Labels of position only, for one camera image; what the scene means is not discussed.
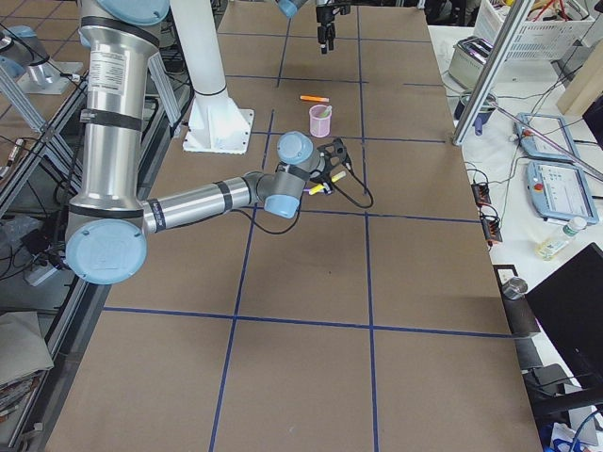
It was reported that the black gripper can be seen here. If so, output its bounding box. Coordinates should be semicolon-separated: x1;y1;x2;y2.
310;137;348;194
316;0;351;55

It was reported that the yellow highlighter pen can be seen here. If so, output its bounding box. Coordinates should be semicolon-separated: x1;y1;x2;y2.
305;171;347;196

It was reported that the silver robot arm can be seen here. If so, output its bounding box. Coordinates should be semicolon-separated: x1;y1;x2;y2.
65;1;350;284
277;0;351;55

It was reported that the pink mesh pen holder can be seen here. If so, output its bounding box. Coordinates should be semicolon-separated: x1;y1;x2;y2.
309;105;332;137

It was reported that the orange highlighter pen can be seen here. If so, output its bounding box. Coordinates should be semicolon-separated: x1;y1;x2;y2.
300;95;330;103

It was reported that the silver toaster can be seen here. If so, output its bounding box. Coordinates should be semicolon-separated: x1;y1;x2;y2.
448;36;493;89

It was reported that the orange black connector strip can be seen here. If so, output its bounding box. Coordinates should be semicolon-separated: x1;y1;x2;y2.
471;182;503;248

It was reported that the small metal cup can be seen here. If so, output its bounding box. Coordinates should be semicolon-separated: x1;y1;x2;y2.
501;276;529;300

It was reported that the white plastic crate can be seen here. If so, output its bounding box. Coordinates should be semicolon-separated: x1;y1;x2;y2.
474;1;595;61

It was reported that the clear plastic bottle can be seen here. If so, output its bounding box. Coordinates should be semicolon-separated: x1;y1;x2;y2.
535;217;587;261

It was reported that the lower teach pendant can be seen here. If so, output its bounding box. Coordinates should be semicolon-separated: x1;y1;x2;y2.
527;160;599;225

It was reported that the teach pendant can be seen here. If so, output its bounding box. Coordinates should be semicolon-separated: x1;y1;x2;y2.
514;112;579;162
527;160;599;225

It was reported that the upper teach pendant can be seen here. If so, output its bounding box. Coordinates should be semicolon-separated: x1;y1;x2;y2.
514;112;579;162

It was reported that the black monitor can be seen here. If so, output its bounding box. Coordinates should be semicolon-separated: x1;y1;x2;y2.
527;243;602;388

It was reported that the white power strip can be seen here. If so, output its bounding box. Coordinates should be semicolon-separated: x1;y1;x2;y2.
24;264;70;287

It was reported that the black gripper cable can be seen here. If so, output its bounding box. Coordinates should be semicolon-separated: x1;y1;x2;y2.
239;159;375;235

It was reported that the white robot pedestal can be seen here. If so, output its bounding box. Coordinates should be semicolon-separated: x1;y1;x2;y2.
171;0;254;154

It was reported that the aluminium frame post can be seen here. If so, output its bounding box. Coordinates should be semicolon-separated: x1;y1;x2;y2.
451;0;532;146

